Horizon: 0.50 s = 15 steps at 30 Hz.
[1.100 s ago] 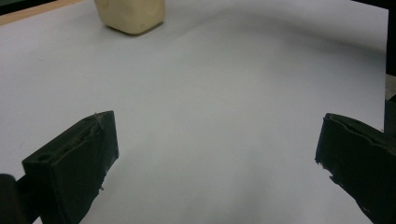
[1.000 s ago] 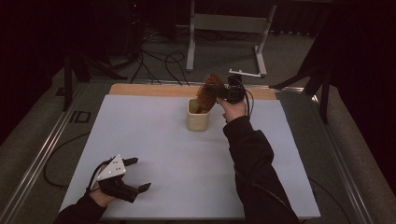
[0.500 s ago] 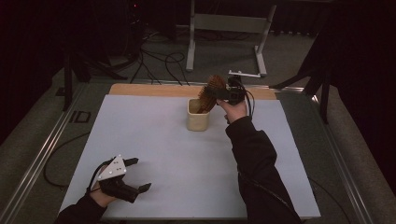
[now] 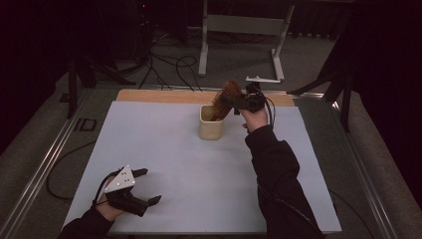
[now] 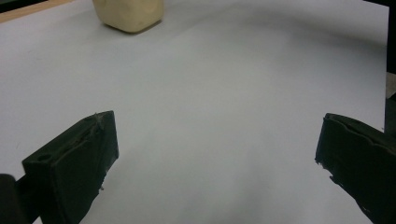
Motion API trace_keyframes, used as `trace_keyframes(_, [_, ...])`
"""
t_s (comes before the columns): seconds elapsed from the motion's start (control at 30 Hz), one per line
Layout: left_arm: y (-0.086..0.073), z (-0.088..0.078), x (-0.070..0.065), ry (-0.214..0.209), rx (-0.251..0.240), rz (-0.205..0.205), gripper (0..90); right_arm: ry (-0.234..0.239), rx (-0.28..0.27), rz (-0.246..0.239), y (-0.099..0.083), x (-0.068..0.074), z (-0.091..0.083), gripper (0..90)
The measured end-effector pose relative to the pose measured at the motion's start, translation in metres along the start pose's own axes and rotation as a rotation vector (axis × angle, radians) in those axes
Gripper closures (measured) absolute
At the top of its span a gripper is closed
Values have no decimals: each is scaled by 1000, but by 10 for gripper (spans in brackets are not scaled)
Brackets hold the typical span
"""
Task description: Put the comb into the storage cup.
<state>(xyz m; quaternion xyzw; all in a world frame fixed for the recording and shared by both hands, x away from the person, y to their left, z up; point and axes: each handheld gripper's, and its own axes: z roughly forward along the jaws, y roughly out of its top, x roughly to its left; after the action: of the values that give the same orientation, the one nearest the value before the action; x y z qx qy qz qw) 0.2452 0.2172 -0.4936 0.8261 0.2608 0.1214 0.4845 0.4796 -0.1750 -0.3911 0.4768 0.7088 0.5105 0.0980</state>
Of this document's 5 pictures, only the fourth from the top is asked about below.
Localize bundle of black floor cables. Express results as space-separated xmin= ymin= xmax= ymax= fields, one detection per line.
xmin=137 ymin=53 xmax=203 ymax=93

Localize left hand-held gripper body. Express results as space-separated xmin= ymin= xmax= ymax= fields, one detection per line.
xmin=104 ymin=164 xmax=149 ymax=218

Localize white table mat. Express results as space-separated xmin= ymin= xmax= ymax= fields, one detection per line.
xmin=61 ymin=100 xmax=342 ymax=235

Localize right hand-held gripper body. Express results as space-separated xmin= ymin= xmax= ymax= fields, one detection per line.
xmin=232 ymin=76 xmax=283 ymax=114

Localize white metal stand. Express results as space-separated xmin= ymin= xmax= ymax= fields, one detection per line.
xmin=197 ymin=0 xmax=296 ymax=83

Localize person's right hand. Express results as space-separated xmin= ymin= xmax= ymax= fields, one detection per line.
xmin=239 ymin=108 xmax=270 ymax=133

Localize black metal stand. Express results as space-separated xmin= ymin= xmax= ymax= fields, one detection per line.
xmin=287 ymin=66 xmax=352 ymax=133
xmin=67 ymin=56 xmax=137 ymax=120

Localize brown wooden hairbrush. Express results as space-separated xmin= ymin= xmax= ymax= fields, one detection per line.
xmin=211 ymin=80 xmax=243 ymax=122

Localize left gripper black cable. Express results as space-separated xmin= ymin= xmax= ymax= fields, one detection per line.
xmin=93 ymin=168 xmax=120 ymax=207

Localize aluminium floor rail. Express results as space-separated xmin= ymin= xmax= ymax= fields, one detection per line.
xmin=331 ymin=99 xmax=399 ymax=239
xmin=138 ymin=84 xmax=326 ymax=99
xmin=0 ymin=88 xmax=94 ymax=239

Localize black floor bracket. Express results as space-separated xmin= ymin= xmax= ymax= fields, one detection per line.
xmin=73 ymin=118 xmax=98 ymax=132

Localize black cable on floor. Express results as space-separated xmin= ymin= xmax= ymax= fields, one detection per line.
xmin=327 ymin=188 xmax=375 ymax=239
xmin=45 ymin=140 xmax=98 ymax=202

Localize person's left hand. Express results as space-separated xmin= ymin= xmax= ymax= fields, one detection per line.
xmin=95 ymin=175 xmax=125 ymax=222

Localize wooden table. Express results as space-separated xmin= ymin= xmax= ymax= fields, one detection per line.
xmin=115 ymin=88 xmax=296 ymax=108

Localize cream square cup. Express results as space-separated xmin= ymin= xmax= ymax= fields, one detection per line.
xmin=198 ymin=105 xmax=225 ymax=141

